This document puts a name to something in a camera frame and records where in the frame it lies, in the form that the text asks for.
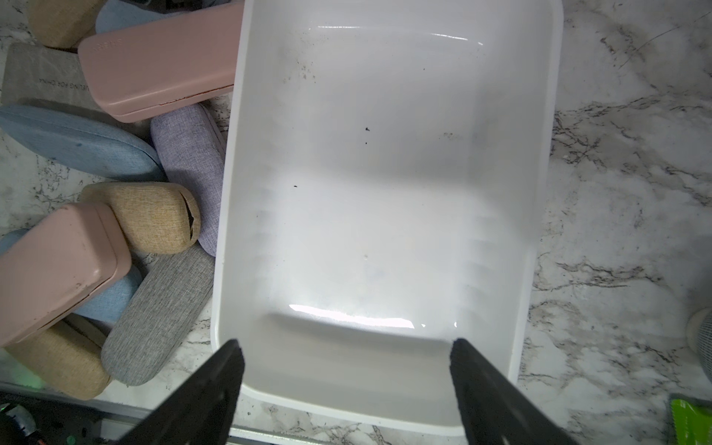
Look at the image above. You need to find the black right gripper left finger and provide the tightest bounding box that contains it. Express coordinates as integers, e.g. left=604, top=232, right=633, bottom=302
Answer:
left=118, top=339, right=245, bottom=444

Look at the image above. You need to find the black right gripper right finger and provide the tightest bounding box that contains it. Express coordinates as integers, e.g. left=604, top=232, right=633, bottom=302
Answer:
left=450, top=339, right=576, bottom=444

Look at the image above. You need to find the grey fabric glasses case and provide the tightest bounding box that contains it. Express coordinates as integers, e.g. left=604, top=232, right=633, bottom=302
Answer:
left=101, top=245, right=214, bottom=387

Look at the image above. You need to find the tan fabric glasses case front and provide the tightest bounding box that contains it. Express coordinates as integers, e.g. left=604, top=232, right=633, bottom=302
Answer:
left=6, top=316, right=111, bottom=401

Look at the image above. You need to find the purple fabric glasses case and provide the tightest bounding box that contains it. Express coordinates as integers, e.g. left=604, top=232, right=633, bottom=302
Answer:
left=150, top=104, right=226, bottom=257

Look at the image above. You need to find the blue fabric glasses case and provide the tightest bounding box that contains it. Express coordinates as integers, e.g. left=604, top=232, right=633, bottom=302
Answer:
left=1, top=227, right=142, bottom=331
left=1, top=105, right=166, bottom=182

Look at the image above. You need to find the light blue glasses case back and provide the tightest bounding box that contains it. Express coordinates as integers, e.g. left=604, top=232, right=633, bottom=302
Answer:
left=95, top=0, right=184, bottom=33

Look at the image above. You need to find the tan fabric glasses case middle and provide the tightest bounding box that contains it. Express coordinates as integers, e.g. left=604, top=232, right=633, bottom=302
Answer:
left=79, top=182, right=201, bottom=254

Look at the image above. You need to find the pink hard glasses case lower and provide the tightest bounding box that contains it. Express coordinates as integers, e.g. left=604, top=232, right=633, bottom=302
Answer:
left=1, top=202, right=132, bottom=347

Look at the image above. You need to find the pink hard glasses case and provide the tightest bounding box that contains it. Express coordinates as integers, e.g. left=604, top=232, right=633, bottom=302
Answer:
left=78, top=1, right=245, bottom=123
left=1, top=202, right=132, bottom=347

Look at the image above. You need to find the white plastic storage box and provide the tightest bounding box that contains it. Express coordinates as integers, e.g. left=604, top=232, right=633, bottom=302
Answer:
left=211, top=1, right=563, bottom=436

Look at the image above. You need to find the pink hard glasses case upper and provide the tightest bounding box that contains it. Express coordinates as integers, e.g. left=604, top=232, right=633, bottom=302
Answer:
left=78, top=1, right=245, bottom=123

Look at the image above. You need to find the green snack packet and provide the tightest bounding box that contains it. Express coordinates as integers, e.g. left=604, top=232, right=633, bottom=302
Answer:
left=670, top=396, right=711, bottom=445

